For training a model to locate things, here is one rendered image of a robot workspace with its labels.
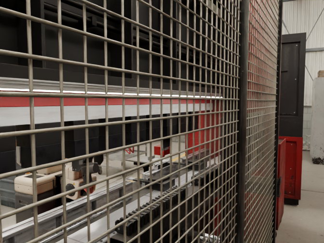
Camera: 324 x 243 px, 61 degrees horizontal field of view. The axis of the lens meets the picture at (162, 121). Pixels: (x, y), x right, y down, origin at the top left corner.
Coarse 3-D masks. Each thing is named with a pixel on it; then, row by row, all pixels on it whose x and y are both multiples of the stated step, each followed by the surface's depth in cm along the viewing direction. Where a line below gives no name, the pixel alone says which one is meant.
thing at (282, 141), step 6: (282, 138) 313; (282, 144) 282; (282, 150) 284; (282, 156) 286; (282, 162) 288; (282, 168) 290; (282, 174) 292; (282, 180) 294; (282, 186) 297; (282, 192) 299; (282, 198) 301; (282, 204) 303; (276, 210) 275; (282, 210) 306; (276, 216) 276; (282, 216) 308; (276, 222) 276; (276, 228) 276; (276, 234) 282
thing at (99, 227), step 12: (180, 180) 151; (156, 192) 131; (132, 204) 116; (120, 216) 103; (84, 228) 94; (96, 228) 94; (60, 240) 86; (72, 240) 86; (84, 240) 86; (96, 240) 86
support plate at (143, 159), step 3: (141, 156) 209; (144, 156) 209; (147, 156) 209; (126, 159) 199; (129, 159) 199; (132, 159) 199; (135, 159) 199; (141, 159) 199; (144, 159) 199; (147, 159) 199; (165, 159) 199; (141, 162) 191; (144, 162) 190; (147, 162) 188; (156, 162) 188; (159, 162) 188
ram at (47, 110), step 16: (0, 96) 88; (176, 96) 194; (0, 112) 88; (16, 112) 92; (48, 112) 103; (64, 112) 110; (80, 112) 117; (96, 112) 125; (112, 112) 135; (128, 112) 146; (144, 112) 159; (160, 112) 175; (176, 112) 195
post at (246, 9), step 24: (240, 24) 63; (240, 48) 63; (240, 72) 64; (240, 96) 64; (240, 120) 64; (240, 144) 65; (240, 168) 65; (240, 192) 66; (240, 216) 66; (240, 240) 67
